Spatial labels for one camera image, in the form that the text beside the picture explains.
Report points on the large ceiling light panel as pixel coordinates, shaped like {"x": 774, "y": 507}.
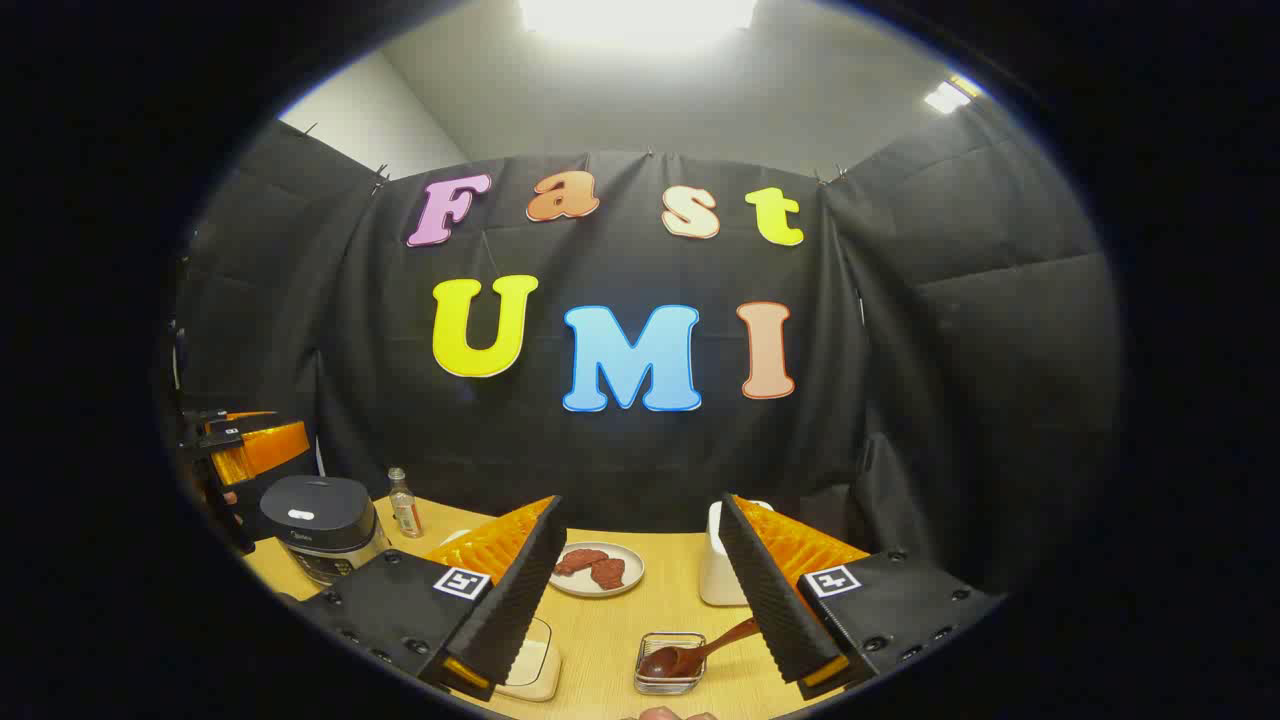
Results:
{"x": 640, "y": 18}

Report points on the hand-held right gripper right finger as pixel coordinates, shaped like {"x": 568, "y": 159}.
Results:
{"x": 770, "y": 600}

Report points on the small ceiling light panel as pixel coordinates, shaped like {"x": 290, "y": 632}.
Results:
{"x": 947, "y": 97}

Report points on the black backdrop cloth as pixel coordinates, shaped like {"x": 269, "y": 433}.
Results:
{"x": 620, "y": 470}

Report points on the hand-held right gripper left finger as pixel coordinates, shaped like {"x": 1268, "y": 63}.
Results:
{"x": 520, "y": 590}

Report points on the round white plate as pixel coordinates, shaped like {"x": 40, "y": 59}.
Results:
{"x": 630, "y": 575}

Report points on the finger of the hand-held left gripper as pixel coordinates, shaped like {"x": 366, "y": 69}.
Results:
{"x": 265, "y": 450}
{"x": 245, "y": 417}

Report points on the white toaster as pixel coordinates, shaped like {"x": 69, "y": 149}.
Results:
{"x": 718, "y": 570}

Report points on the small glass bottle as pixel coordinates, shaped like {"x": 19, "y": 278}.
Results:
{"x": 405, "y": 510}

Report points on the black silver rice cooker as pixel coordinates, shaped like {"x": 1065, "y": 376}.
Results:
{"x": 320, "y": 530}

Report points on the red meat piece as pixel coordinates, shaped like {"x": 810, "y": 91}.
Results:
{"x": 578, "y": 562}
{"x": 608, "y": 573}

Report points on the brown wooden spoon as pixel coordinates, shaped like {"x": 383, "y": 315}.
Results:
{"x": 680, "y": 658}

